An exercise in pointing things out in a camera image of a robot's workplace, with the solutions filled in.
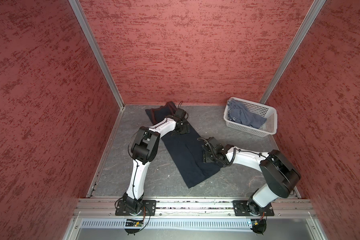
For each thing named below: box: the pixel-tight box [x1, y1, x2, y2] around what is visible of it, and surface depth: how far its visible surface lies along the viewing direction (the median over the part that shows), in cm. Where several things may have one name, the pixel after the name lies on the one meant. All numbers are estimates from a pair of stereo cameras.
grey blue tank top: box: [227, 98, 267, 129], surface depth 108 cm
